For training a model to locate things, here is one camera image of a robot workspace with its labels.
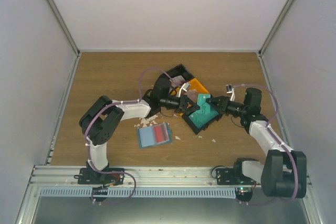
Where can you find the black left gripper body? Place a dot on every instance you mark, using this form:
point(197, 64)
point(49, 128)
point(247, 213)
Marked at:
point(182, 102)

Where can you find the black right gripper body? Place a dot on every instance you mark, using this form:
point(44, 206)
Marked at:
point(226, 100)

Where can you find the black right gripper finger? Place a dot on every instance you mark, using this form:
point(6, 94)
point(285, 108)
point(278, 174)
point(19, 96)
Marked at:
point(213, 100)
point(213, 110)

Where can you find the green credit card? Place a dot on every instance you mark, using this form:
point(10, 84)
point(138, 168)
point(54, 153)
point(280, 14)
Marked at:
point(203, 103)

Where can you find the blue leather card holder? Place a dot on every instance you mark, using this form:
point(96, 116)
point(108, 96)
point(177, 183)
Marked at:
point(146, 137)

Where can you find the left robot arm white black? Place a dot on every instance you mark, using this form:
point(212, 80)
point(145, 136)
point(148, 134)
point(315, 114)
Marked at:
point(99, 123)

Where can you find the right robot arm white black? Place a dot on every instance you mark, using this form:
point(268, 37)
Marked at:
point(284, 172)

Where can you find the white card stack orange bin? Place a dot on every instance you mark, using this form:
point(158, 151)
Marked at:
point(192, 94)

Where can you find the black bin with green cards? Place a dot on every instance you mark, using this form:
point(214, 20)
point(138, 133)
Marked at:
point(193, 127)

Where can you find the red dot card stack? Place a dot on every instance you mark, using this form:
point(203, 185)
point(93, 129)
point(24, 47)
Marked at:
point(177, 81)

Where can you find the black bin with red cards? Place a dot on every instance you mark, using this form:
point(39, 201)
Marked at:
point(165, 77)

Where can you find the orange plastic bin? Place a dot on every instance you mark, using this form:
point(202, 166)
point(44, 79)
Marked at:
point(195, 84)

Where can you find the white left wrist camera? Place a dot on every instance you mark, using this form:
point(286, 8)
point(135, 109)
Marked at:
point(183, 89)

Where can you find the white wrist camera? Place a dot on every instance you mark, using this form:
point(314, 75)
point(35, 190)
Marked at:
point(230, 90)
point(183, 89)

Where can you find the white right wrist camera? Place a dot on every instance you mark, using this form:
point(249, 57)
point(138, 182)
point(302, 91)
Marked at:
point(230, 90)

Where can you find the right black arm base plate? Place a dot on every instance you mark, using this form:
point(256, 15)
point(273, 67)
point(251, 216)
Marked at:
point(230, 176)

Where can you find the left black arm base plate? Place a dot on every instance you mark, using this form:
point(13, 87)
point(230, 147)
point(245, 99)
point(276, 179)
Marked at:
point(88, 176)

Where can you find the grey slotted cable duct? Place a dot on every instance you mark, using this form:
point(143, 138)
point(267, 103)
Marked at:
point(144, 192)

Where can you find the aluminium front rail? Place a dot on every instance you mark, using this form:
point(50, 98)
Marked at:
point(145, 176)

